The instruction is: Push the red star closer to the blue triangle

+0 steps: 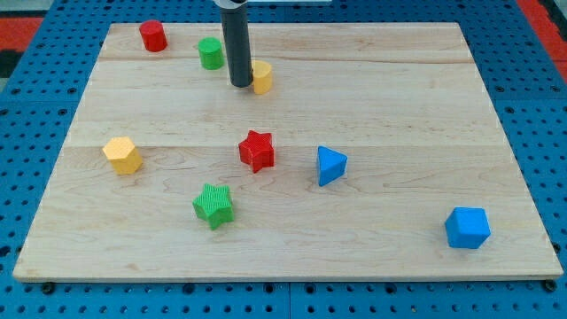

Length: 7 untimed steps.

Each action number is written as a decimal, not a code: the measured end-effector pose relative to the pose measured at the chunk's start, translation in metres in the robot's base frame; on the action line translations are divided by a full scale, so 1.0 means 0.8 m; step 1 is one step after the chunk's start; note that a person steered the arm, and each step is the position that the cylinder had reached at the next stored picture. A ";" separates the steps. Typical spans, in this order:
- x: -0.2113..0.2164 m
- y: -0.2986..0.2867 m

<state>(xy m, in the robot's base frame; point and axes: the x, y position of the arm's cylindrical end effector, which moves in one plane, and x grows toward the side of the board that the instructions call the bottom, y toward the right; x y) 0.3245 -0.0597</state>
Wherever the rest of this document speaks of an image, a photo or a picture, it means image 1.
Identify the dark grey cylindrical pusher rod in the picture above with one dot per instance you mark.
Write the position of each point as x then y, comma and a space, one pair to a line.
234, 23

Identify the red star block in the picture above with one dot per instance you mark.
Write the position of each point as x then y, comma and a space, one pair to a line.
257, 150

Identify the blue triangle block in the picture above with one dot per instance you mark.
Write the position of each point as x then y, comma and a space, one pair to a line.
330, 165

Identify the green star block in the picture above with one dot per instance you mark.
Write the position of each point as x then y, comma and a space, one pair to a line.
214, 205

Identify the green cylinder block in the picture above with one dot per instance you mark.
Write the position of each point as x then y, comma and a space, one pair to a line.
210, 53

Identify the yellow cylinder block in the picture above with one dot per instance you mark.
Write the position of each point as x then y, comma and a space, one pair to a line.
262, 77

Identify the red cylinder block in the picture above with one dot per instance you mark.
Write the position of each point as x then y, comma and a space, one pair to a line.
153, 35

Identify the yellow hexagon block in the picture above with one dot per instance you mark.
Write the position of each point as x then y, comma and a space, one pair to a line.
123, 155

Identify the light wooden board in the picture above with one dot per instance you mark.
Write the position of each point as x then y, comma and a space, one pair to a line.
403, 101

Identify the blue cube block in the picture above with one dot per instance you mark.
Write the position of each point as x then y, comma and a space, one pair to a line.
467, 227

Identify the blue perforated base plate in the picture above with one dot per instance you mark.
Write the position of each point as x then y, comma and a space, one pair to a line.
38, 104

